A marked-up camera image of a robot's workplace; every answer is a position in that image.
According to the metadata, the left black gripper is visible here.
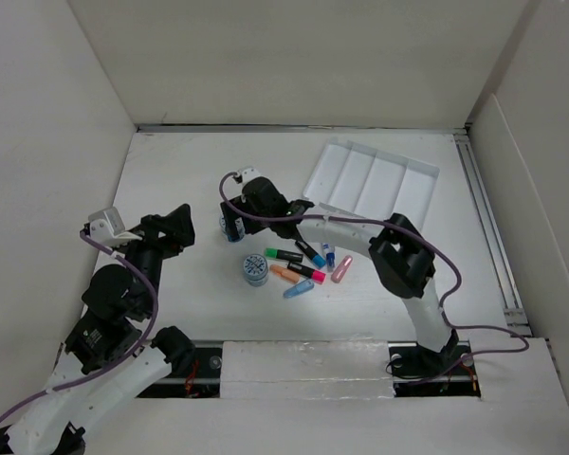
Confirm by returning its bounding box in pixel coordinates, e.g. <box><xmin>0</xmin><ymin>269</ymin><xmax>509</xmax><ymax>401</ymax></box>
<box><xmin>117</xmin><ymin>203</ymin><xmax>194</xmax><ymax>316</ymax></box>

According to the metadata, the blue round jar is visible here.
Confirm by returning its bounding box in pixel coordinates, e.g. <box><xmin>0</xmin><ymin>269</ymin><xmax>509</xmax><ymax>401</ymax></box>
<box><xmin>217</xmin><ymin>215</ymin><xmax>246</xmax><ymax>243</ymax></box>
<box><xmin>242</xmin><ymin>254</ymin><xmax>269</xmax><ymax>287</ymax></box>

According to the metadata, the green black highlighter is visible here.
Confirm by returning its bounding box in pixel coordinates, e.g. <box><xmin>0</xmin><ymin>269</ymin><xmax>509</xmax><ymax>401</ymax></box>
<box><xmin>265</xmin><ymin>248</ymin><xmax>303</xmax><ymax>263</ymax></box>

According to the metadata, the orange eraser cap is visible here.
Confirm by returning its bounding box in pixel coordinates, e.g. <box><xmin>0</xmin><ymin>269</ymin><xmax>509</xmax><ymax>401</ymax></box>
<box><xmin>269</xmin><ymin>264</ymin><xmax>300</xmax><ymax>284</ymax></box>

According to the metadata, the blue black highlighter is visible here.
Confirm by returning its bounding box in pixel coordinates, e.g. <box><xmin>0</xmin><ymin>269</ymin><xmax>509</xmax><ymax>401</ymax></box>
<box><xmin>295</xmin><ymin>241</ymin><xmax>326</xmax><ymax>269</ymax></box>

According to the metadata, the pink black highlighter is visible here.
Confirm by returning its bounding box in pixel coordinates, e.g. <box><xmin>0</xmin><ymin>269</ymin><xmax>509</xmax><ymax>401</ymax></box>
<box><xmin>286</xmin><ymin>263</ymin><xmax>326</xmax><ymax>284</ymax></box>

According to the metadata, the white blue glue tube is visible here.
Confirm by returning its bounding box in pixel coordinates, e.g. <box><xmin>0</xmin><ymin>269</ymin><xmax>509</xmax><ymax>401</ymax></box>
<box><xmin>321</xmin><ymin>243</ymin><xmax>336</xmax><ymax>272</ymax></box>

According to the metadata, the pink eraser cap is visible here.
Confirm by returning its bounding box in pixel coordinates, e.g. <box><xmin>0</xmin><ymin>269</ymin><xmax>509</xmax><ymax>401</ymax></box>
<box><xmin>331</xmin><ymin>255</ymin><xmax>353</xmax><ymax>283</ymax></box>

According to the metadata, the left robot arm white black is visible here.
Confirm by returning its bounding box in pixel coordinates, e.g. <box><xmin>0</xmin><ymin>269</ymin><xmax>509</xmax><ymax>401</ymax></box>
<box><xmin>0</xmin><ymin>204</ymin><xmax>195</xmax><ymax>454</ymax></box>

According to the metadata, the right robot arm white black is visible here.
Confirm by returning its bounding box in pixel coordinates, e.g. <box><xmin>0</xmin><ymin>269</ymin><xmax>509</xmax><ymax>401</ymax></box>
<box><xmin>220</xmin><ymin>168</ymin><xmax>459</xmax><ymax>379</ymax></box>

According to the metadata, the light blue eraser cap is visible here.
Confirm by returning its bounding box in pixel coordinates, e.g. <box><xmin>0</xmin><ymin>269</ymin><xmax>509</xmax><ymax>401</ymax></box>
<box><xmin>283</xmin><ymin>280</ymin><xmax>315</xmax><ymax>299</ymax></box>

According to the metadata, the white divided organizer tray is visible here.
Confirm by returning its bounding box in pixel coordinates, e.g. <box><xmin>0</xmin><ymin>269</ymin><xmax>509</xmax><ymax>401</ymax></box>
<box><xmin>302</xmin><ymin>139</ymin><xmax>440</xmax><ymax>230</ymax></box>

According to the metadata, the white foam block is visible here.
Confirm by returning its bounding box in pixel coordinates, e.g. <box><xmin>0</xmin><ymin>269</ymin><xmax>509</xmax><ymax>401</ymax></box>
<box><xmin>220</xmin><ymin>339</ymin><xmax>394</xmax><ymax>401</ymax></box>

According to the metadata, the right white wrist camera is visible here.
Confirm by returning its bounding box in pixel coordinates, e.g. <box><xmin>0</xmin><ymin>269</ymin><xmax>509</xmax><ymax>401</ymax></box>
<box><xmin>233</xmin><ymin>166</ymin><xmax>262</xmax><ymax>186</ymax></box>

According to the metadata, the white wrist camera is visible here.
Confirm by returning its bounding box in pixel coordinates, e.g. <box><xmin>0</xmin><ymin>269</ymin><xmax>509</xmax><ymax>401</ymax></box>
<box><xmin>233</xmin><ymin>166</ymin><xmax>262</xmax><ymax>186</ymax></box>
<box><xmin>87</xmin><ymin>207</ymin><xmax>125</xmax><ymax>246</ymax></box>

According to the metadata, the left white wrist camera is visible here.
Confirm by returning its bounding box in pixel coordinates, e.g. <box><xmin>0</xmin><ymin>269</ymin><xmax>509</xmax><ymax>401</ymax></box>
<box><xmin>87</xmin><ymin>207</ymin><xmax>125</xmax><ymax>246</ymax></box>

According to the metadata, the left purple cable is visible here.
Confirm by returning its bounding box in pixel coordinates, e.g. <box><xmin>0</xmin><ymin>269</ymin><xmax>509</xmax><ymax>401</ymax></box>
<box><xmin>0</xmin><ymin>229</ymin><xmax>162</xmax><ymax>437</ymax></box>

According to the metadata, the back aluminium rail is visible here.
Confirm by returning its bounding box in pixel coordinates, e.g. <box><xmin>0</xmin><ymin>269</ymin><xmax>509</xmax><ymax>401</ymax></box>
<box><xmin>137</xmin><ymin>123</ymin><xmax>468</xmax><ymax>135</ymax></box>

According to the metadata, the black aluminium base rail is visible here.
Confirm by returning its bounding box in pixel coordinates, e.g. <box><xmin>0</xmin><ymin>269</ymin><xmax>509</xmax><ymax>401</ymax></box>
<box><xmin>141</xmin><ymin>341</ymin><xmax>481</xmax><ymax>399</ymax></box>

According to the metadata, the right aluminium side rail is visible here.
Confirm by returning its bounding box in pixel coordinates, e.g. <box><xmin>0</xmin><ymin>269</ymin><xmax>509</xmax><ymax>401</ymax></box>
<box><xmin>454</xmin><ymin>134</ymin><xmax>533</xmax><ymax>337</ymax></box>

